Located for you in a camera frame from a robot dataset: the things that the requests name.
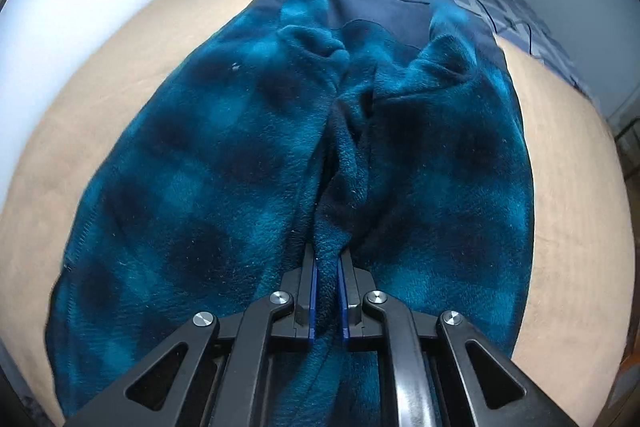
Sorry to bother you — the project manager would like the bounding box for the teal plaid fleece garment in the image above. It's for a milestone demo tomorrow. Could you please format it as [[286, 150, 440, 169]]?
[[45, 0, 538, 427]]

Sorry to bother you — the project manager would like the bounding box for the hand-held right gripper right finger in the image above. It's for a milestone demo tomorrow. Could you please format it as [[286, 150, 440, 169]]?
[[338, 254, 581, 427]]

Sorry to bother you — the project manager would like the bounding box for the blue checked bedsheet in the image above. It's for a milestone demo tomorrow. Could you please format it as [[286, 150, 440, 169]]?
[[215, 0, 606, 108]]

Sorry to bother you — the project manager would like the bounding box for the tan blanket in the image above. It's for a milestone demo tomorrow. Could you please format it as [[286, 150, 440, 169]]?
[[0, 0, 628, 427]]

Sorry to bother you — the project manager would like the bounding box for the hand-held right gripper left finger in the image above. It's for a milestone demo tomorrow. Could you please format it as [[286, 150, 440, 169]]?
[[62, 243, 321, 427]]

